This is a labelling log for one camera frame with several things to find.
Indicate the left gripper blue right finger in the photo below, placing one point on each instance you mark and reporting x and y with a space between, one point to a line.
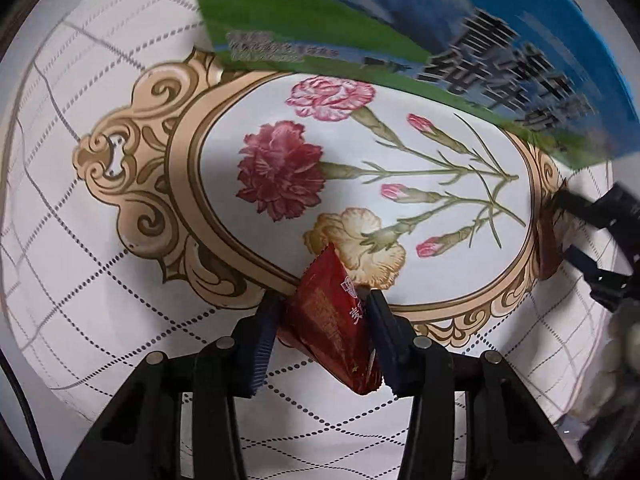
398 348

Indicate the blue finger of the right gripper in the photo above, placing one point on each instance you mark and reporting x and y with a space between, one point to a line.
589 211
591 272

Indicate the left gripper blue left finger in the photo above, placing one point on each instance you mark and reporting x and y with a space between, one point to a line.
242 358

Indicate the small red triangular packet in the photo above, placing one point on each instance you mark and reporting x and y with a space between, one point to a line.
325 320

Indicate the blue printed cardboard box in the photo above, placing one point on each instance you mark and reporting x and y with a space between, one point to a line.
534 67

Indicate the white floral quilted blanket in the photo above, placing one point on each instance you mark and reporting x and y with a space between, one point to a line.
154 193

